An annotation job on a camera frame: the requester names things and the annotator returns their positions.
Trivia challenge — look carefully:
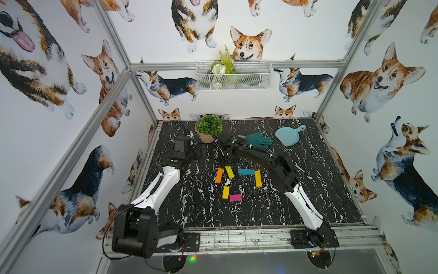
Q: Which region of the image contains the yellow long block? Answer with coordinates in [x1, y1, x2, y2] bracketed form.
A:
[254, 170, 262, 188]
[225, 166, 235, 179]

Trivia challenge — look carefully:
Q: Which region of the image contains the cyan long block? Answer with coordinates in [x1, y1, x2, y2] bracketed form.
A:
[238, 169, 255, 176]

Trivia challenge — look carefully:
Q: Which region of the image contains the orange long block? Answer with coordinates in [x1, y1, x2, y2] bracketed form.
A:
[215, 168, 224, 184]

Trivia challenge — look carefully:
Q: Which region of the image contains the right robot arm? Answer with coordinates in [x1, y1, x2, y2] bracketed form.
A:
[214, 134, 339, 250]

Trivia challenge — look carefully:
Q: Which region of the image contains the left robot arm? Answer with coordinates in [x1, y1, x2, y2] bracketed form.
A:
[112, 135, 203, 259]

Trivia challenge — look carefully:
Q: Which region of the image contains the teal rubber glove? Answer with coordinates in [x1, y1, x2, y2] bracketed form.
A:
[244, 134, 273, 149]

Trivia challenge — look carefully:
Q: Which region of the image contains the green potted plant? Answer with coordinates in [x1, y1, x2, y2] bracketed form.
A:
[195, 114, 223, 144]

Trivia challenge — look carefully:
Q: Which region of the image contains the small yellow block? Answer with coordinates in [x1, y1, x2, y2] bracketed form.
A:
[222, 186, 230, 200]

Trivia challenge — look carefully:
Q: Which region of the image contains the magenta block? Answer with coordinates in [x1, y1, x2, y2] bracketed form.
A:
[229, 194, 242, 202]

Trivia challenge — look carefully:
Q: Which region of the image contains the light blue dustpan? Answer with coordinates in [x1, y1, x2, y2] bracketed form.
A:
[275, 125, 306, 147]

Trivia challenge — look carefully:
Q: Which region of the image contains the fern and white flower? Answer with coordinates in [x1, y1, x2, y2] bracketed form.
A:
[210, 46, 237, 89]

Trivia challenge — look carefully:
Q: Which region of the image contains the white wire basket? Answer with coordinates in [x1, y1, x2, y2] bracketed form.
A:
[196, 61, 273, 91]

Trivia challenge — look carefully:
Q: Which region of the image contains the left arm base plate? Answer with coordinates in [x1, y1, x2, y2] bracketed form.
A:
[154, 232, 201, 253]

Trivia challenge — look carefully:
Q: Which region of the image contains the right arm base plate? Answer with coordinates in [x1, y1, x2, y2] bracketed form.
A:
[290, 229, 339, 249]

